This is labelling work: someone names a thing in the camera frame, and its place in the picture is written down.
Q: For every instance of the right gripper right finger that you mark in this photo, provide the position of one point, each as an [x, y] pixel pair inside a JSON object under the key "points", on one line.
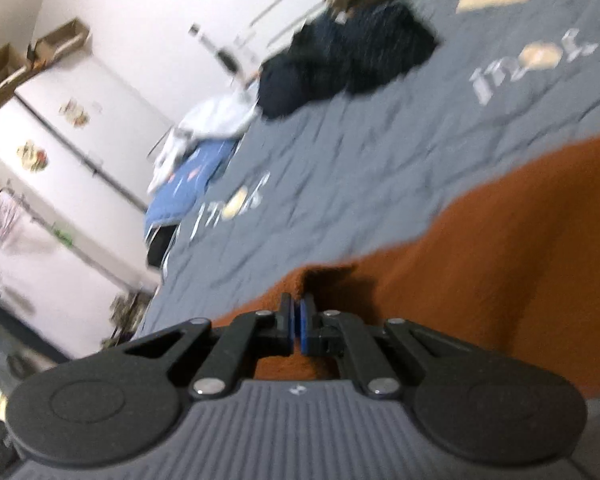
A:
{"points": [[317, 338]]}

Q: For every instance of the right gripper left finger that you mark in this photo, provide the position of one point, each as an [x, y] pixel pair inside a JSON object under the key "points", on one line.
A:
{"points": [[278, 329]]}

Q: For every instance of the rust orange knit garment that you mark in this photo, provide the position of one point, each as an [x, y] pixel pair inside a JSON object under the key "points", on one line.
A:
{"points": [[513, 266]]}

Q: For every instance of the blue printed garment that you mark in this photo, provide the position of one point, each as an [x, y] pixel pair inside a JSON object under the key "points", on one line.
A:
{"points": [[175, 198]]}

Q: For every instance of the white crumpled garment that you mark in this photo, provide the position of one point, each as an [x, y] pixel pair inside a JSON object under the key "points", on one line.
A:
{"points": [[219, 118]]}

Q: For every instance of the white wardrobe with stickers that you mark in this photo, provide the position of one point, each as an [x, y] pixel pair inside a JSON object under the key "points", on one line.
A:
{"points": [[74, 140]]}

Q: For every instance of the dark navy dotted garment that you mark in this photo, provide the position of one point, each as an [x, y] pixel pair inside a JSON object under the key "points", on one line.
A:
{"points": [[366, 51]]}

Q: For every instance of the grey printed bed quilt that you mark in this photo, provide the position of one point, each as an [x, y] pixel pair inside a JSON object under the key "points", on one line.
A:
{"points": [[510, 81]]}

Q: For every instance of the cardboard box on wardrobe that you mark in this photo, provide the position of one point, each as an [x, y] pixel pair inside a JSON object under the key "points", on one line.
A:
{"points": [[62, 41]]}

